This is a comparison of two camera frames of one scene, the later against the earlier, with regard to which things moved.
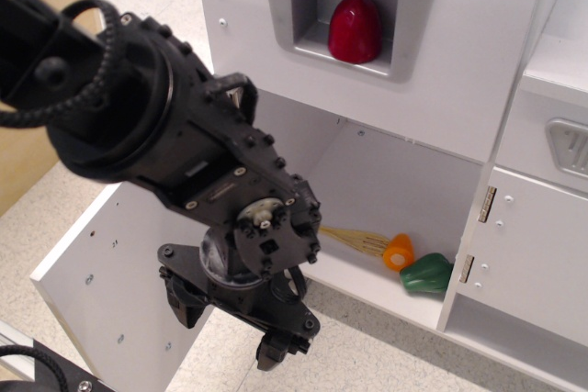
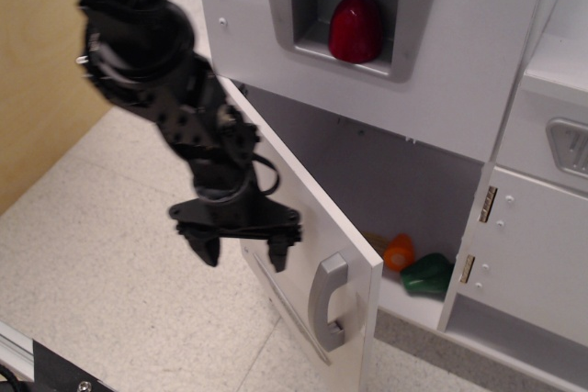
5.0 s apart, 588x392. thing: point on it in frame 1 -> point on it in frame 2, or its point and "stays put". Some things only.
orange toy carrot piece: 399,252 stays put
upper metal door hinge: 488,202 stays put
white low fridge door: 105,291 -> 357,303
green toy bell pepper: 430,273 stays put
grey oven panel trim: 569,142 stays put
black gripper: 274,300 -> 228,207
